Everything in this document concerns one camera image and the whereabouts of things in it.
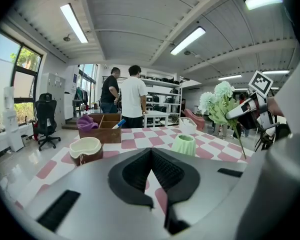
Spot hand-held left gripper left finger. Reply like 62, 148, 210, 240
107, 147, 155, 209

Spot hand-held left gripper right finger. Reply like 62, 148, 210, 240
151, 147, 201, 236

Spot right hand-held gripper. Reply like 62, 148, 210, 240
225, 69, 278, 140

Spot pale green ribbed vase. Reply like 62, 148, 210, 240
170, 134, 197, 157

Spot pale green artificial flowers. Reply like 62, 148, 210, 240
198, 80, 248, 160

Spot person's right forearm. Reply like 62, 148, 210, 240
266, 96, 285, 118

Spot red white checkered cloth table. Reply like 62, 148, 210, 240
14, 125, 256, 216

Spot wooden divided organizer box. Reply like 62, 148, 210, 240
77, 113, 123, 145

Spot long ceiling light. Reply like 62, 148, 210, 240
261, 70, 290, 75
244, 0, 284, 11
217, 74, 243, 81
59, 3, 89, 44
170, 26, 206, 56

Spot small white desktop bin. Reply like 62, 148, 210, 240
179, 117, 198, 135

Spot blue white marker pen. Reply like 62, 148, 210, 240
111, 118, 127, 130

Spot brown white coconut bowl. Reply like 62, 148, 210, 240
69, 136, 104, 167

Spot pink armchair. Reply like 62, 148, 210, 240
183, 108, 206, 132

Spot plain white table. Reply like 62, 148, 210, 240
142, 110, 170, 129

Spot purple cloth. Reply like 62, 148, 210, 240
76, 114, 100, 131

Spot wooden steps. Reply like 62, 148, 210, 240
61, 117, 80, 130

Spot rows of black cases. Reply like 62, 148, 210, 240
139, 75, 182, 117

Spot clothes rack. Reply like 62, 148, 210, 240
73, 86, 91, 112

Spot white cabinet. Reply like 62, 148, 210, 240
63, 92, 75, 121

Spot white shelf rack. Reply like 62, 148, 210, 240
139, 75, 183, 125

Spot red bag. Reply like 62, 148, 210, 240
32, 122, 40, 141

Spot black office chair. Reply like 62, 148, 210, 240
33, 92, 62, 152

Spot tall narrow window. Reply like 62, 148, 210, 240
77, 63, 98, 102

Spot grey locker cabinet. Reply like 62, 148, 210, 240
41, 72, 66, 129

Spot white water dispenser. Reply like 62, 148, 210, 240
2, 86, 25, 153

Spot large black framed window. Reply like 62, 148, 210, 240
0, 30, 45, 126

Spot gold wire side table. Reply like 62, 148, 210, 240
168, 112, 181, 124

